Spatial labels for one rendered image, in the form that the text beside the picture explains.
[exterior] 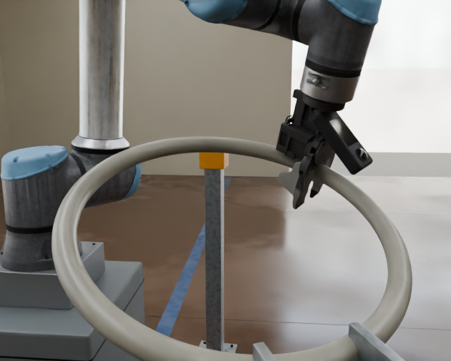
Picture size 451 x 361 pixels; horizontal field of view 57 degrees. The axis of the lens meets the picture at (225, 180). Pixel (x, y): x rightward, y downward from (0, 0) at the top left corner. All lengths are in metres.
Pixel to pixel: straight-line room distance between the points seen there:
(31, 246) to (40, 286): 0.09
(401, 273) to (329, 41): 0.34
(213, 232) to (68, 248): 1.53
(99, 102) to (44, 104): 6.68
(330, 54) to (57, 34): 7.15
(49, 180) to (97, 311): 0.62
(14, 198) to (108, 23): 0.47
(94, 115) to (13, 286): 0.45
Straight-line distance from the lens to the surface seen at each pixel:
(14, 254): 1.10
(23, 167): 1.04
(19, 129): 8.03
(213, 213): 2.00
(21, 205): 1.06
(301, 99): 0.73
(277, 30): 0.72
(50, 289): 1.07
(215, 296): 2.16
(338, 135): 0.70
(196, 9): 0.62
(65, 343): 0.99
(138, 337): 0.44
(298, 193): 0.75
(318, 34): 0.67
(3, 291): 1.13
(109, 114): 1.11
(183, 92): 6.97
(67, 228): 0.56
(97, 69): 1.10
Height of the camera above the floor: 1.34
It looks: 12 degrees down
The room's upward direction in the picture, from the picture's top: straight up
